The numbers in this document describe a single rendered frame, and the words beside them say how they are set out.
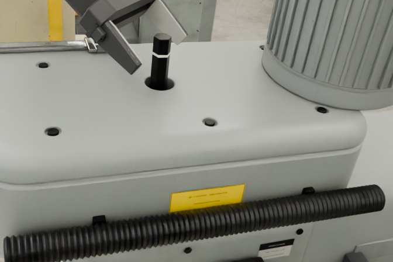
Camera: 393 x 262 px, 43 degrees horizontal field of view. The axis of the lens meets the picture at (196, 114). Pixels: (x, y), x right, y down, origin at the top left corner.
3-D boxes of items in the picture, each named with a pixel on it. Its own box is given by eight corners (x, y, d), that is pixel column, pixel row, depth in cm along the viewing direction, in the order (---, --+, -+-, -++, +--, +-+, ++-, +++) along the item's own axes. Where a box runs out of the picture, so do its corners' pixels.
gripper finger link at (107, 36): (131, 76, 58) (96, 35, 58) (146, 59, 56) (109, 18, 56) (124, 81, 57) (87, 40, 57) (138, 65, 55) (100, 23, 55)
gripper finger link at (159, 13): (188, 33, 64) (155, -4, 64) (174, 48, 66) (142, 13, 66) (194, 29, 65) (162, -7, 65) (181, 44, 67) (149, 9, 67)
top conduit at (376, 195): (6, 279, 50) (3, 255, 48) (6, 247, 53) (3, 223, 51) (381, 216, 65) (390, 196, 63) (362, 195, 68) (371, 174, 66)
